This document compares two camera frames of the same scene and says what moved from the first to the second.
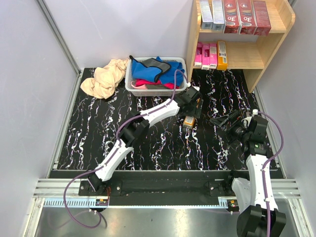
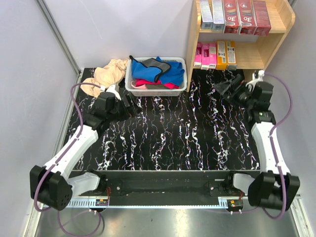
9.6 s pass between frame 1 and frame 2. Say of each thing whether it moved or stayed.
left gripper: moved
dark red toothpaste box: stayed
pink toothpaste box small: stayed
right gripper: moved
